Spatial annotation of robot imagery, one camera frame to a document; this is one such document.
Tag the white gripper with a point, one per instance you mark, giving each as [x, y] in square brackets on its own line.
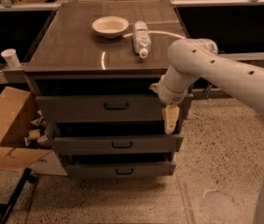
[169, 94]

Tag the grey top drawer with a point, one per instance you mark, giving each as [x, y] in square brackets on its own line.
[100, 108]

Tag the grey drawer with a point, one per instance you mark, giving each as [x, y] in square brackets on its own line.
[120, 170]
[100, 108]
[134, 144]

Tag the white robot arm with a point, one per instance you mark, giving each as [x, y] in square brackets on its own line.
[191, 59]

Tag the grey middle drawer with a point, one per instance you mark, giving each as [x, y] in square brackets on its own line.
[134, 144]

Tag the grey drawer cabinet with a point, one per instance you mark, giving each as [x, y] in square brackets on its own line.
[73, 60]

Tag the grey bottom drawer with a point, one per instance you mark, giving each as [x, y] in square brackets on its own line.
[120, 170]

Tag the clear plastic bottle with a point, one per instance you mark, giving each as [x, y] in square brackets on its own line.
[141, 39]

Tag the white ceramic bowl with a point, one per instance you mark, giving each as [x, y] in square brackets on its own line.
[110, 26]

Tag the black metal stand leg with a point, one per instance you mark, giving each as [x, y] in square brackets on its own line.
[7, 208]

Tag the brown cardboard box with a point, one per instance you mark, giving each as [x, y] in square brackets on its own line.
[17, 111]

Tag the white paper cup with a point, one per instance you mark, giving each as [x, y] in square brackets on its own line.
[10, 56]

